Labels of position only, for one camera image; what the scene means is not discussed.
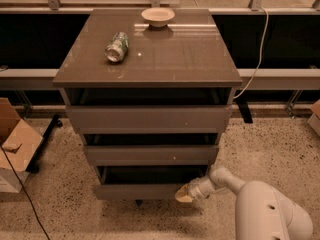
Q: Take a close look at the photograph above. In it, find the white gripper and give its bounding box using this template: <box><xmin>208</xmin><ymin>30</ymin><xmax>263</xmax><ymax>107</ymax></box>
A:
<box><xmin>175</xmin><ymin>176</ymin><xmax>228</xmax><ymax>203</ymax></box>

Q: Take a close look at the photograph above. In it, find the grey bottom drawer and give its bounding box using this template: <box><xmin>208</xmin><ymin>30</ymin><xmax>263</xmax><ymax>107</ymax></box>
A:
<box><xmin>94</xmin><ymin>165</ymin><xmax>207</xmax><ymax>200</ymax></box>

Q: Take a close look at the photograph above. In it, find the grey drawer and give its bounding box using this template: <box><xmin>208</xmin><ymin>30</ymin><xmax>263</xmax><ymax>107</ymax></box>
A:
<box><xmin>66</xmin><ymin>106</ymin><xmax>231</xmax><ymax>134</ymax></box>
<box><xmin>84</xmin><ymin>145</ymin><xmax>219</xmax><ymax>166</ymax></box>
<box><xmin>94</xmin><ymin>165</ymin><xmax>207</xmax><ymax>200</ymax></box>

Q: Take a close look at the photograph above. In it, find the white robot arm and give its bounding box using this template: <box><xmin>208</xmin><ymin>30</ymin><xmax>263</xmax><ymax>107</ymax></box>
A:
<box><xmin>175</xmin><ymin>165</ymin><xmax>313</xmax><ymax>240</ymax></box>

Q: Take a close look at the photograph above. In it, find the grey middle drawer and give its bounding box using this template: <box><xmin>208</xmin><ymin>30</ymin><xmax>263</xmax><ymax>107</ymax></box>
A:
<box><xmin>84</xmin><ymin>145</ymin><xmax>219</xmax><ymax>166</ymax></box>

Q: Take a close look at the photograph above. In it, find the grey drawer cabinet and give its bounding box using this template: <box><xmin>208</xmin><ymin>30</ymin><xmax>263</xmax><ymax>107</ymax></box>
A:
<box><xmin>52</xmin><ymin>7</ymin><xmax>243</xmax><ymax>207</ymax></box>

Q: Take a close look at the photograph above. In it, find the grey top drawer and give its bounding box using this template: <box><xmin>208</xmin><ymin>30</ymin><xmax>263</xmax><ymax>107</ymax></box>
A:
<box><xmin>66</xmin><ymin>106</ymin><xmax>231</xmax><ymax>134</ymax></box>

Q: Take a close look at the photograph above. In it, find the black stand leg right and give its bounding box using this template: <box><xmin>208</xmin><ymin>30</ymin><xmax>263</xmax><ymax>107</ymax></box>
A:
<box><xmin>236</xmin><ymin>99</ymin><xmax>253</xmax><ymax>124</ymax></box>

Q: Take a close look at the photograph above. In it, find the black stand leg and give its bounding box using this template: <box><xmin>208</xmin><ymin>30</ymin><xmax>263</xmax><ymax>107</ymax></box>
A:
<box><xmin>236</xmin><ymin>99</ymin><xmax>253</xmax><ymax>124</ymax></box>
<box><xmin>26</xmin><ymin>114</ymin><xmax>63</xmax><ymax>174</ymax></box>

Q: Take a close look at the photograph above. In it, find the cardboard box at right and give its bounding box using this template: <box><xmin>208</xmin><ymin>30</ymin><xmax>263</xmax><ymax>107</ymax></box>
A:
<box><xmin>307</xmin><ymin>99</ymin><xmax>320</xmax><ymax>136</ymax></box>

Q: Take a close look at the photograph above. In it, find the black stand leg left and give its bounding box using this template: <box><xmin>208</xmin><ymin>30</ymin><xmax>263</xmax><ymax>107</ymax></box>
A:
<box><xmin>26</xmin><ymin>114</ymin><xmax>63</xmax><ymax>174</ymax></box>

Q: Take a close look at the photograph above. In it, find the crushed green soda can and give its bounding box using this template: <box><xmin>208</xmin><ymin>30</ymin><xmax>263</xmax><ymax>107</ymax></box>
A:
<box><xmin>105</xmin><ymin>32</ymin><xmax>129</xmax><ymax>63</ymax></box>

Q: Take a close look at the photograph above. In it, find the open cardboard box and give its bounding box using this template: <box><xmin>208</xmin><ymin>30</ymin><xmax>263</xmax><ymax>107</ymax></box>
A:
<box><xmin>0</xmin><ymin>98</ymin><xmax>43</xmax><ymax>193</ymax></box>

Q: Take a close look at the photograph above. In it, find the white ceramic bowl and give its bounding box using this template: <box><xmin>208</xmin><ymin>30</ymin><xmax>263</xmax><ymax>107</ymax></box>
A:
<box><xmin>141</xmin><ymin>7</ymin><xmax>175</xmax><ymax>27</ymax></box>

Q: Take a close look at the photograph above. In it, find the black cable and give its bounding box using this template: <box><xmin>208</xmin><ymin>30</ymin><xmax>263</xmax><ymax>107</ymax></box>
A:
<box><xmin>0</xmin><ymin>145</ymin><xmax>52</xmax><ymax>240</ymax></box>

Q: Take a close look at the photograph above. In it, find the white cable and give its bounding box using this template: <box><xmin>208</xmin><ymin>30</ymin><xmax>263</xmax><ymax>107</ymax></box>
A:
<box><xmin>233</xmin><ymin>7</ymin><xmax>270</xmax><ymax>101</ymax></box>

